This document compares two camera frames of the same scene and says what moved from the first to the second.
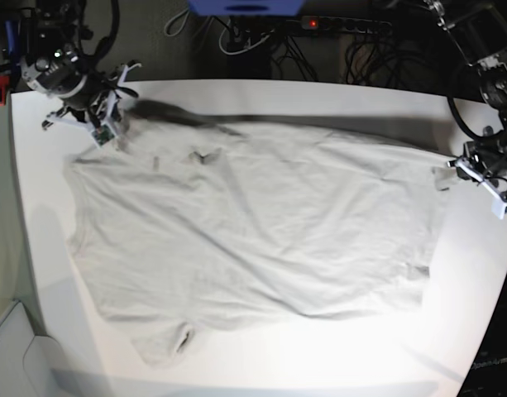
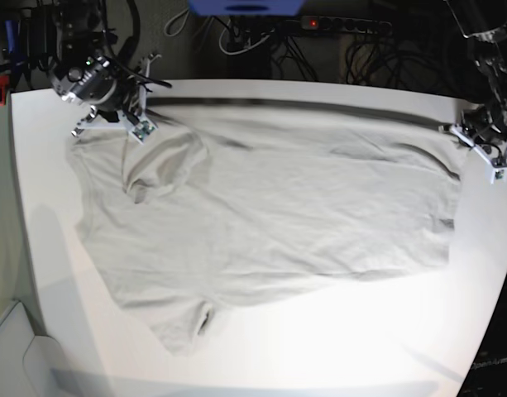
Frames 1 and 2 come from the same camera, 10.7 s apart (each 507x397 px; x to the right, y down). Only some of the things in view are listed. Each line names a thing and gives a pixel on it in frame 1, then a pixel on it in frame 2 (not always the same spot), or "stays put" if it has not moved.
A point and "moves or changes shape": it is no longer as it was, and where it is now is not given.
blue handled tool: [10, 35] stays put
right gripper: [497, 170] -> [481, 129]
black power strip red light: [335, 23] stays put
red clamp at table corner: [3, 81] stays put
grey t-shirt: [185, 222] moves or changes shape
